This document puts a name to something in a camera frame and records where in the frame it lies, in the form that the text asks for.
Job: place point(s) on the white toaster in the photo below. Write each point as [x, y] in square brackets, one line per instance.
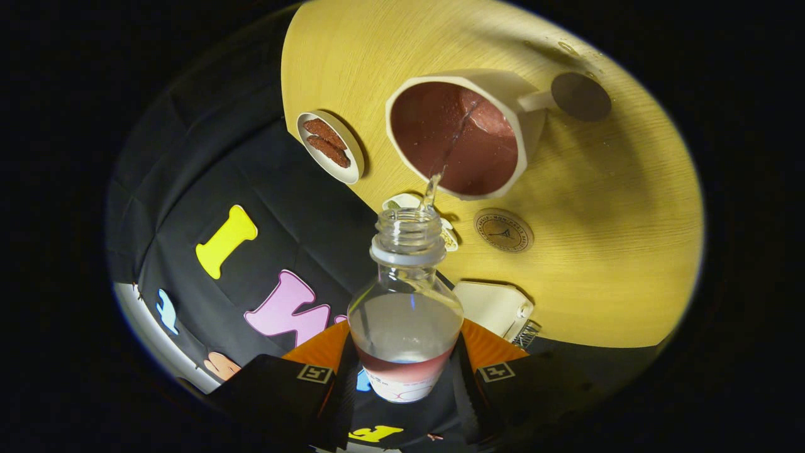
[490, 305]

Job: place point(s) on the round white plate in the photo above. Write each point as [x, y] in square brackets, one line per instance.
[352, 157]

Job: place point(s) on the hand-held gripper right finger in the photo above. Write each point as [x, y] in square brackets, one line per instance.
[534, 393]

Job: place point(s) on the red meat piece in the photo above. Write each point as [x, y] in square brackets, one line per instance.
[324, 132]
[330, 152]

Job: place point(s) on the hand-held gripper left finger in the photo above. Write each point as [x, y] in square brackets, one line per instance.
[270, 396]

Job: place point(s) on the wooden table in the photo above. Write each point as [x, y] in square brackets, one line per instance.
[597, 220]

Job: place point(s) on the round brown coaster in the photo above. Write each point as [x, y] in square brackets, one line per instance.
[503, 231]

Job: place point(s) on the clear plastic juice bottle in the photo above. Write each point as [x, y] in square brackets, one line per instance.
[405, 327]

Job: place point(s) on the small white divided dish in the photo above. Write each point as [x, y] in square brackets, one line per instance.
[402, 201]

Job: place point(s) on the black backdrop cloth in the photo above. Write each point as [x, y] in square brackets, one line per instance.
[188, 189]

